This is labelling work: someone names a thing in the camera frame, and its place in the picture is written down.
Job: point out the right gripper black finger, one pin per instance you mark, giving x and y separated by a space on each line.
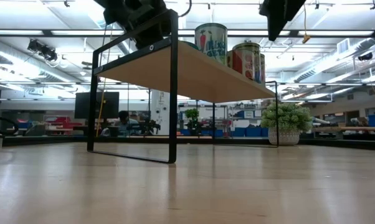
276 26

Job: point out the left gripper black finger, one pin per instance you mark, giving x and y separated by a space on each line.
148 39

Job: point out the yellow label peas can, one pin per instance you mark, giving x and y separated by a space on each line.
263 70

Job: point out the diced tomatoes tin can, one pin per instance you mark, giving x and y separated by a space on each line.
245 62

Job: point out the blue peas tin can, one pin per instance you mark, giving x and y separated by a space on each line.
229 60

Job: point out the mixed vegetables tin can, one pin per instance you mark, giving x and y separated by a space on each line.
210 43

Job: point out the black background robot arm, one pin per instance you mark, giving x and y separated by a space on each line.
150 126

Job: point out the black monitor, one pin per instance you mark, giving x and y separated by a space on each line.
111 104

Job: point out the person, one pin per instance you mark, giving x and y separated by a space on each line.
123 116

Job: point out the small green background plant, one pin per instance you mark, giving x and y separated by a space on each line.
192 114

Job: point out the black ceiling device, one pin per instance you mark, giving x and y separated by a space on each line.
365 56

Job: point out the green potted plant white pot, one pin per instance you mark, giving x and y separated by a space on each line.
287 119

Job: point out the black ceiling-mounted device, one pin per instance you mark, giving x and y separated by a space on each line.
44 51

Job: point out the red tool cart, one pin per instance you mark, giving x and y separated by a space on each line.
63 121

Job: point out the wooden workbench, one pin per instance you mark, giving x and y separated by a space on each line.
355 128

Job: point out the wooden shelf black metal frame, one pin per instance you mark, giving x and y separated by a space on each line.
206 77

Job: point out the black aluminium rig frame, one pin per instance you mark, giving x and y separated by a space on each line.
330 143

